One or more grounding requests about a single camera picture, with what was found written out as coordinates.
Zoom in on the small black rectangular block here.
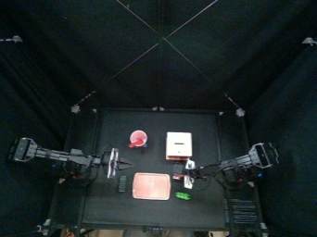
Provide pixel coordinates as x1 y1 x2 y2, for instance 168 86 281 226
117 175 128 193

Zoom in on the red rectangular tray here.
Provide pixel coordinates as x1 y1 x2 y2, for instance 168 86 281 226
131 172 172 201

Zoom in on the white box with red base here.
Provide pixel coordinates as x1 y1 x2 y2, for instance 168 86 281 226
164 131 194 162

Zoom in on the red plastic cup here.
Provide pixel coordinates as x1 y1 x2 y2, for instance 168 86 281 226
127 130 149 149

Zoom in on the white text label sticker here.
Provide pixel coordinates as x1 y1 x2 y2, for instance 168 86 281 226
228 197 259 227

